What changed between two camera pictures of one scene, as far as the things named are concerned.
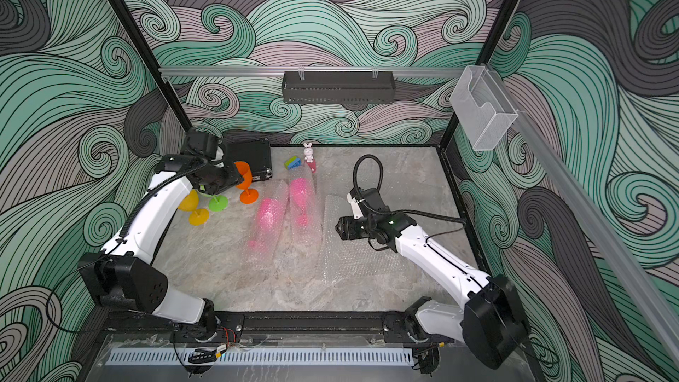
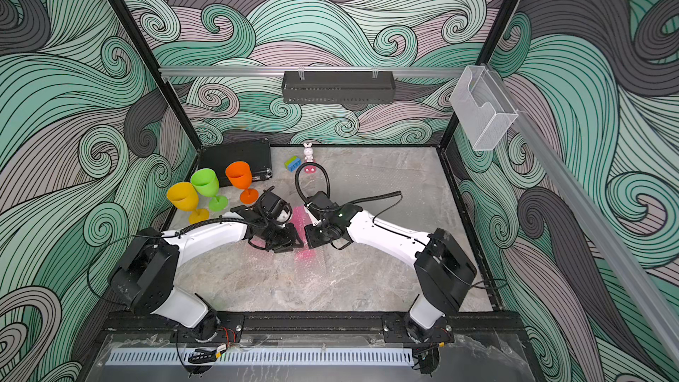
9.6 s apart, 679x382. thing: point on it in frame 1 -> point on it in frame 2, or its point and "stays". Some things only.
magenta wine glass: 300,188 -> 299,221
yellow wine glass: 198,217 stays
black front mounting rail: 307,324 stays
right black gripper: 348,227 -> 314,240
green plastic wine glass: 217,202 stays
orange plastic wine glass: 247,196 stays
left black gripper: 234,178 -> 289,243
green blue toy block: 293,163 stays
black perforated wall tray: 339,87 stays
